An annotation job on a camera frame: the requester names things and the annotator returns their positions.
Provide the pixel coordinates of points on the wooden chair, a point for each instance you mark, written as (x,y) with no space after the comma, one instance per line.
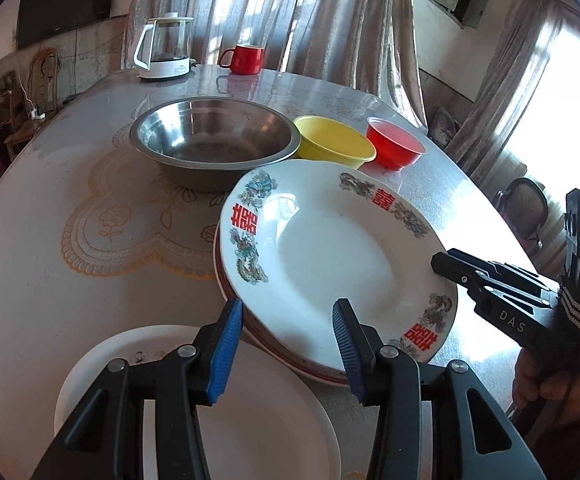
(37,90)

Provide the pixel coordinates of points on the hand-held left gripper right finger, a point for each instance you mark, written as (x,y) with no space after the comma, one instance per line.
(348,355)

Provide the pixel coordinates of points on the sheer patterned curtain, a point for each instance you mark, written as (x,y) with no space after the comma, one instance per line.
(509,85)
(295,15)

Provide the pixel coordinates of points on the red rimmed plate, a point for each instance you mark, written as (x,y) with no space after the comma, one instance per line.
(270,345)

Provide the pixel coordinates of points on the red plastic bowl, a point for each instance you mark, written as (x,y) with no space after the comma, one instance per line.
(394,145)

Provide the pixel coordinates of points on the yellow plastic bowl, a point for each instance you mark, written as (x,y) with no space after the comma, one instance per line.
(330,140)

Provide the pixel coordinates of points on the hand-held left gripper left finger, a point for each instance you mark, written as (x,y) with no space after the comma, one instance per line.
(224,355)

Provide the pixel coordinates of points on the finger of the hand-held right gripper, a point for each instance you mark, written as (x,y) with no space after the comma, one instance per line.
(509,272)
(457,272)

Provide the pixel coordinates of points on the white glass electric kettle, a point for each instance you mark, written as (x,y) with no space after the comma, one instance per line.
(165,55)

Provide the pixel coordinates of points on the white power strip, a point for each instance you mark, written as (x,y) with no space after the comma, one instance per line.
(37,115)

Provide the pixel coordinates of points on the person's right hand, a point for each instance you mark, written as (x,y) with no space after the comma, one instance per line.
(549,397)

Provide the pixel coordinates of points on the white floral plate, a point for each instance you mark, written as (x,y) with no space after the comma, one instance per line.
(265,425)

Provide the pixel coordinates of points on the round back dark chair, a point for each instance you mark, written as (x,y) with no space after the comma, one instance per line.
(524,207)

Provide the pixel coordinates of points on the red mug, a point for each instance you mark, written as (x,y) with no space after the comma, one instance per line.
(246,60)

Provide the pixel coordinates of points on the floral lace print tablecloth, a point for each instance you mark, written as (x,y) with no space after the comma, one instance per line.
(45,285)

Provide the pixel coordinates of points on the large stainless steel bowl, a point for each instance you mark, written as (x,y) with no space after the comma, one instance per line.
(210,135)

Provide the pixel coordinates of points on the dragon pattern white plate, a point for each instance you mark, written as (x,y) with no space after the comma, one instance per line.
(330,255)

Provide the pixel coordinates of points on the black wall television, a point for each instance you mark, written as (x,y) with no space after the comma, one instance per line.
(65,2)

